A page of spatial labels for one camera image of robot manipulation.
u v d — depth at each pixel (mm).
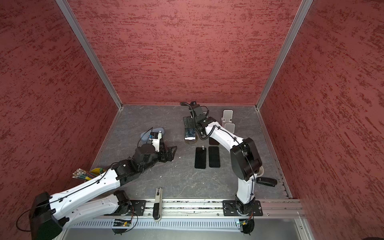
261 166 519
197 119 694
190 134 945
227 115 1037
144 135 965
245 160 486
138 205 752
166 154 678
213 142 1029
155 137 657
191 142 994
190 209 756
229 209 739
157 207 709
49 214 393
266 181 800
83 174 696
